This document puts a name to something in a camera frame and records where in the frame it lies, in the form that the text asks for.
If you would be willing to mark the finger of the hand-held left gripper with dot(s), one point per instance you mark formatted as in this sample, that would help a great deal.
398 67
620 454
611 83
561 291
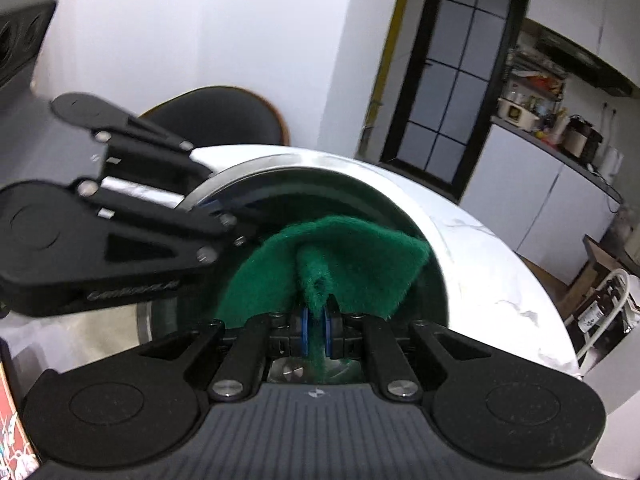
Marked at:
150 150
165 225

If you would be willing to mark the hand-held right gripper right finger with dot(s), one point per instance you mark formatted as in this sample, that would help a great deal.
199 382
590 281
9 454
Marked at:
327 332

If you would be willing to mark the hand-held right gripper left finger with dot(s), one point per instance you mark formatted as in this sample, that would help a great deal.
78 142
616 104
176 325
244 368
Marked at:
306 332

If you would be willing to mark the green scouring pad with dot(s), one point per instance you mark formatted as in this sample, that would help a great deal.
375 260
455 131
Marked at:
350 270

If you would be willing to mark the stainless steel bowl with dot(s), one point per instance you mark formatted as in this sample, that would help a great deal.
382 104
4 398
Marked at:
280 195

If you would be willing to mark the black chair with wooden rim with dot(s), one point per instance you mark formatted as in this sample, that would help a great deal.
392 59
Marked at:
215 115

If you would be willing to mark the smartphone with lit screen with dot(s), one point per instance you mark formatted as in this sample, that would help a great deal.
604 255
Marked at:
12 425

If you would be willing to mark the white kitchen counter cabinet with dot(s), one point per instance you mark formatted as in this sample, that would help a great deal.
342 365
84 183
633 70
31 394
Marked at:
520 185

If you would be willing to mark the cardboard box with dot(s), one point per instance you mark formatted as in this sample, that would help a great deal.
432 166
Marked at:
595 265

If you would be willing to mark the black framed glass door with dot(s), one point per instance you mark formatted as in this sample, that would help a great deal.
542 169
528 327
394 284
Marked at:
450 85

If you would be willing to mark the white cooking pot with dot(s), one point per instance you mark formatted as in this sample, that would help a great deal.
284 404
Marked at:
515 115

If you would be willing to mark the kitchen shelf rack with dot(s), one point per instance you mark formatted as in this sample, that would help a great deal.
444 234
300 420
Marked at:
537 80

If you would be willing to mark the white kettle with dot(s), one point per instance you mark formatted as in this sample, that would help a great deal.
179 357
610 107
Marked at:
611 162

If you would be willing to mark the black range hood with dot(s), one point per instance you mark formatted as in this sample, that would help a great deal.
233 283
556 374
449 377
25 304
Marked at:
585 60

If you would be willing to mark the white upper cabinets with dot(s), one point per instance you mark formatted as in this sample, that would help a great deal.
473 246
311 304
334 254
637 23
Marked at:
585 5

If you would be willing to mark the yellow wall trim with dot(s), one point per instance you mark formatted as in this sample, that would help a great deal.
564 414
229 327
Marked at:
395 35

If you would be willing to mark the white tube frame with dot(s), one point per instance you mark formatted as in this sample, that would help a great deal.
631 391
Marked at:
612 290

